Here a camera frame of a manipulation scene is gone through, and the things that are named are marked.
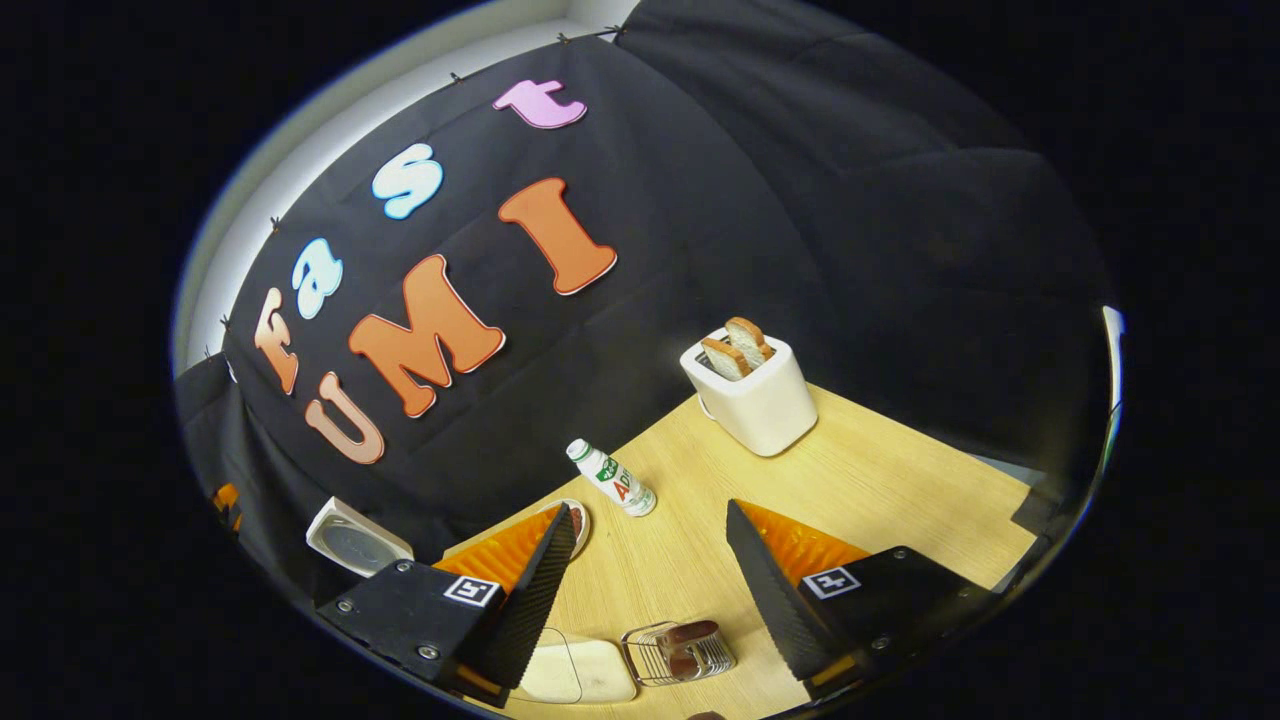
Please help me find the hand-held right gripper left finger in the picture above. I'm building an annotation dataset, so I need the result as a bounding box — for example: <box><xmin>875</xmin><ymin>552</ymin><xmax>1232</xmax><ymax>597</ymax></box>
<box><xmin>315</xmin><ymin>503</ymin><xmax>579</xmax><ymax>706</ymax></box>

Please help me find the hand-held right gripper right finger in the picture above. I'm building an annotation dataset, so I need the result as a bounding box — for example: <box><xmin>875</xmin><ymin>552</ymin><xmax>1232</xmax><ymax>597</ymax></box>
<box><xmin>725</xmin><ymin>498</ymin><xmax>1001</xmax><ymax>701</ymax></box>

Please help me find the wooden spoon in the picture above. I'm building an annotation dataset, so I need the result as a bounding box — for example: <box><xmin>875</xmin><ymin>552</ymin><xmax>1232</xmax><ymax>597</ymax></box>
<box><xmin>662</xmin><ymin>620</ymin><xmax>723</xmax><ymax>681</ymax></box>

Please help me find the white rice cooker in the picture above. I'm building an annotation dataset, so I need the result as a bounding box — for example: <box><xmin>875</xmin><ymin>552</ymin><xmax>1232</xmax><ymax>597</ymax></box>
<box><xmin>305</xmin><ymin>497</ymin><xmax>416</xmax><ymax>581</ymax></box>

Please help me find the wire chopstick holder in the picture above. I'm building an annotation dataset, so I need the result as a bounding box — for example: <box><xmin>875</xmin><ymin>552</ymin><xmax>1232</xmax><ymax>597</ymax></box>
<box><xmin>620</xmin><ymin>620</ymin><xmax>738</xmax><ymax>688</ymax></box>

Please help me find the clear plastic rice tray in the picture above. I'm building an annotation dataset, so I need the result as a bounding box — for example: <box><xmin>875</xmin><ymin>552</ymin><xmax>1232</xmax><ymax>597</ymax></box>
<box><xmin>512</xmin><ymin>628</ymin><xmax>638</xmax><ymax>704</ymax></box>

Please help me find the white round plate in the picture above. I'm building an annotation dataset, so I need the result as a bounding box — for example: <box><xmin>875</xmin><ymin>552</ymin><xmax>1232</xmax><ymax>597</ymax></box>
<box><xmin>537</xmin><ymin>497</ymin><xmax>592</xmax><ymax>561</ymax></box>

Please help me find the white bottle green label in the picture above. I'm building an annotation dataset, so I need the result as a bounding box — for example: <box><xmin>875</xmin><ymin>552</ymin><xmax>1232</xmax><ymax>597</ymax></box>
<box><xmin>566</xmin><ymin>438</ymin><xmax>658</xmax><ymax>518</ymax></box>

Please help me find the cream toaster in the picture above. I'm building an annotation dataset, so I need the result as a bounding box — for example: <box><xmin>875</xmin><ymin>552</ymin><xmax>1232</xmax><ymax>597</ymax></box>
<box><xmin>680</xmin><ymin>335</ymin><xmax>819</xmax><ymax>458</ymax></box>

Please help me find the toasted bread slice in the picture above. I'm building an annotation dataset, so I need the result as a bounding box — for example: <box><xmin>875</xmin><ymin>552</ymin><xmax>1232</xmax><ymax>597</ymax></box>
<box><xmin>700</xmin><ymin>337</ymin><xmax>753</xmax><ymax>382</ymax></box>
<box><xmin>725</xmin><ymin>317</ymin><xmax>776</xmax><ymax>366</ymax></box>

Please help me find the black backdrop cloth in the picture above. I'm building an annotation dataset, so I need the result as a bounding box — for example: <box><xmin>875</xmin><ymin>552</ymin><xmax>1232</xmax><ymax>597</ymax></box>
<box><xmin>175</xmin><ymin>0</ymin><xmax>1111</xmax><ymax>601</ymax></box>

